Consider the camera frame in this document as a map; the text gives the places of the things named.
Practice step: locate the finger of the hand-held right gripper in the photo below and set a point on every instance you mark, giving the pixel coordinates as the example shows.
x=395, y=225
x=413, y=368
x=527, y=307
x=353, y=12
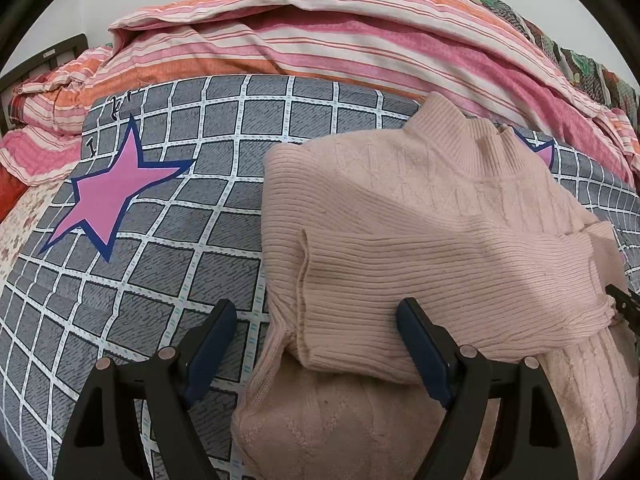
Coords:
x=625, y=302

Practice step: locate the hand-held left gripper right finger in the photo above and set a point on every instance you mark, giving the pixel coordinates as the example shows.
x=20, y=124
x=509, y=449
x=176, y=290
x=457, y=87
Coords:
x=425, y=352

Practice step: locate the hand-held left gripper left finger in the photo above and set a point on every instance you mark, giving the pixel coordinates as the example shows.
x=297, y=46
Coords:
x=211, y=342

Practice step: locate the pink knit sweater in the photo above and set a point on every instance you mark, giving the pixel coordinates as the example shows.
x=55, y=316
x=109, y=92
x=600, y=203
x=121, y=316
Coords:
x=400, y=220

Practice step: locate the grey checked star blanket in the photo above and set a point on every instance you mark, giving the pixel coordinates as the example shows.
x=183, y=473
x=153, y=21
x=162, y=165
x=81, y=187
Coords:
x=175, y=220

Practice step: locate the floral bed sheet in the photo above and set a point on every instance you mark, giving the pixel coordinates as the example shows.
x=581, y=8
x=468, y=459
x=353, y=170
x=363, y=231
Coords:
x=20, y=232

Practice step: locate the patchwork floral quilt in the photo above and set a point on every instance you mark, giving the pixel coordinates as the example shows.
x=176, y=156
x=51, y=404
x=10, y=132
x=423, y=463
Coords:
x=590, y=67

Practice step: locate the red cloth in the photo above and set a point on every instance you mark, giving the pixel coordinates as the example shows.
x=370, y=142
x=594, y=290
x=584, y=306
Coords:
x=10, y=190

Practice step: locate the pink orange striped quilt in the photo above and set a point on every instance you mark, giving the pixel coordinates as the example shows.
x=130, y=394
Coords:
x=350, y=45

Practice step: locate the dark wooden headboard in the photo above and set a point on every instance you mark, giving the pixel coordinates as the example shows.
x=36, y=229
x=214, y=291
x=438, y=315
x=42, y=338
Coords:
x=30, y=67

